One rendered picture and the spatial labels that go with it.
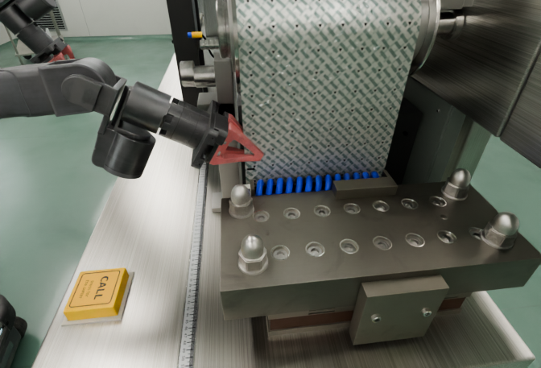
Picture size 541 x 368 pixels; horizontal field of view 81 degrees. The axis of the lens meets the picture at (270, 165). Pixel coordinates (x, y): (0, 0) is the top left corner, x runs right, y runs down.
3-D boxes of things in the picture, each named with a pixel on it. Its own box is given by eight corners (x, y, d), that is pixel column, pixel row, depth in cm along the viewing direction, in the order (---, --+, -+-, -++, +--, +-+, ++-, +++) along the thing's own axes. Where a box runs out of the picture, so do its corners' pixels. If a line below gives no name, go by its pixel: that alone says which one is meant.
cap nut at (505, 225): (474, 229, 43) (487, 204, 41) (499, 227, 44) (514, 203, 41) (493, 251, 40) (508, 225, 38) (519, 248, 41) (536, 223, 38)
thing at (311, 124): (245, 184, 53) (240, 75, 42) (382, 174, 55) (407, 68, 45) (245, 186, 53) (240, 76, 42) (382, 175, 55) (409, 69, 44)
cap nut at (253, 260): (237, 252, 40) (235, 226, 38) (266, 249, 40) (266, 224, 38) (238, 276, 37) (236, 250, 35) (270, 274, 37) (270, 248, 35)
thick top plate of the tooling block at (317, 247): (224, 225, 52) (220, 197, 49) (453, 206, 56) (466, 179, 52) (224, 320, 39) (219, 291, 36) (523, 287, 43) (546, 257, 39)
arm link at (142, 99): (124, 80, 39) (132, 74, 44) (105, 130, 41) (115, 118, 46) (179, 104, 41) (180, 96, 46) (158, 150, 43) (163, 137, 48)
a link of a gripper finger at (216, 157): (253, 181, 49) (195, 159, 46) (249, 156, 55) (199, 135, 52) (274, 147, 46) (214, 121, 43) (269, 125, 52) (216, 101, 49)
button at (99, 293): (84, 279, 52) (80, 270, 50) (130, 275, 52) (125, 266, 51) (68, 321, 46) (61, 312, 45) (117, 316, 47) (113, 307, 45)
